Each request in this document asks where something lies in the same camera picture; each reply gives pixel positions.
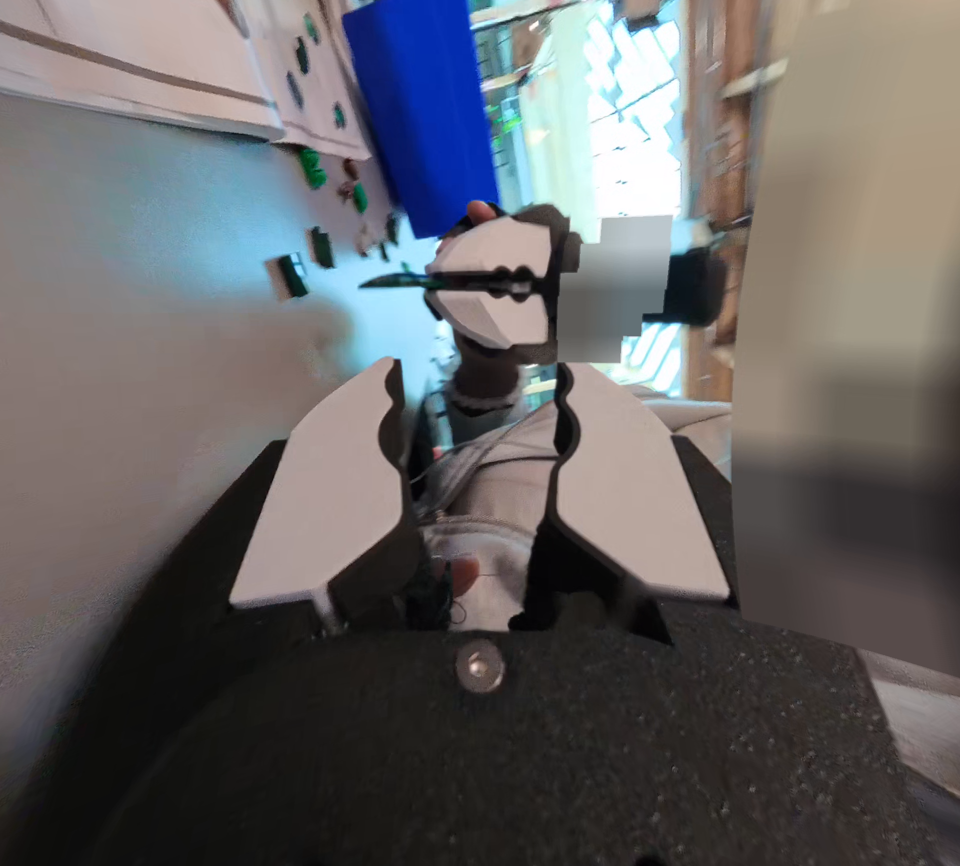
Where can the person's left hand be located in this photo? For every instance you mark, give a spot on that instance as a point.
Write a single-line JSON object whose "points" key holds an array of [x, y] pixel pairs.
{"points": [[465, 574]]}

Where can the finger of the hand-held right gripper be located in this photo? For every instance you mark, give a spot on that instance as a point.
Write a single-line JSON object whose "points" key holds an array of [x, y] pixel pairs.
{"points": [[502, 319], [502, 248]]}

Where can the green rounded toy brick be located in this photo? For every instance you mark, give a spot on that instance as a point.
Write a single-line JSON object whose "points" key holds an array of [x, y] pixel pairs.
{"points": [[360, 197]]}

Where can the large dark green toy brick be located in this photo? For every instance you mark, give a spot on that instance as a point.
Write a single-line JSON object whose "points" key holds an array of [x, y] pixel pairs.
{"points": [[289, 277]]}

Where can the white toy piece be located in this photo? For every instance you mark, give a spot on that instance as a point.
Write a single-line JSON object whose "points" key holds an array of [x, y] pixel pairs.
{"points": [[368, 240]]}

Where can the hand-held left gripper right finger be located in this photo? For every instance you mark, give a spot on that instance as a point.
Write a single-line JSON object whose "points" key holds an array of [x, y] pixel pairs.
{"points": [[630, 499]]}

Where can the bright green toy brick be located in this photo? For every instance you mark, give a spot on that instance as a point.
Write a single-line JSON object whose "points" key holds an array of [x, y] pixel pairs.
{"points": [[313, 169]]}

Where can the person's right hand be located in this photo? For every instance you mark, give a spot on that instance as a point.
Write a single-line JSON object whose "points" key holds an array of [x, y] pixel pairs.
{"points": [[487, 371]]}

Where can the dark green toy plant piece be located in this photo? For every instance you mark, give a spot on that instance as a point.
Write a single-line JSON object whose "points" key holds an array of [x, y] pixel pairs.
{"points": [[391, 227]]}

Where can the person's grey hoodie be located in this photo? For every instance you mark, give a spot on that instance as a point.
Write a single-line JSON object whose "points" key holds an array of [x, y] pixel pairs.
{"points": [[495, 484]]}

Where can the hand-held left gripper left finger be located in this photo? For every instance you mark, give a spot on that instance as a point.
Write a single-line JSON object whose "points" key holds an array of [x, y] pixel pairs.
{"points": [[322, 506]]}

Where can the blue plastic bin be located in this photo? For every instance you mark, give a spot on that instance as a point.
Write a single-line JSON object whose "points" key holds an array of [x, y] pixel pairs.
{"points": [[420, 94]]}

